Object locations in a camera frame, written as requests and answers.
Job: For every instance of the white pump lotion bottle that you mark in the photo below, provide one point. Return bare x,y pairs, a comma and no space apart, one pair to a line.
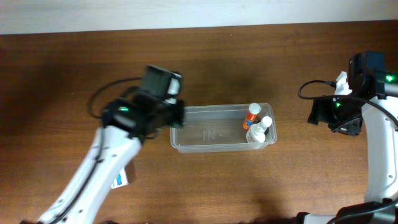
256,133

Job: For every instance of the white Panadol medicine box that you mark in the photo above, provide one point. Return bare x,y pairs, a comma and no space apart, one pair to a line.
120,180

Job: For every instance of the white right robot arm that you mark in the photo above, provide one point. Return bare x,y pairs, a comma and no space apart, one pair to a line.
369,100

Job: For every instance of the orange tube white cap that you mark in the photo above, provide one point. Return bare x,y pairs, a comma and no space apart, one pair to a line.
254,110

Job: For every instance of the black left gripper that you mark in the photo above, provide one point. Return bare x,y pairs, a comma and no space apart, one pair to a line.
176,107

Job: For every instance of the dark syrup bottle white cap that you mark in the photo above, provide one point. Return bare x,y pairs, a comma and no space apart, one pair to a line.
267,122

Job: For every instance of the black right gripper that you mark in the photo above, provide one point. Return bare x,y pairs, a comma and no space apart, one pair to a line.
319,111

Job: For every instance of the clear plastic container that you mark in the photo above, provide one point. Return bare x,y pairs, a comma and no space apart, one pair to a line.
217,128

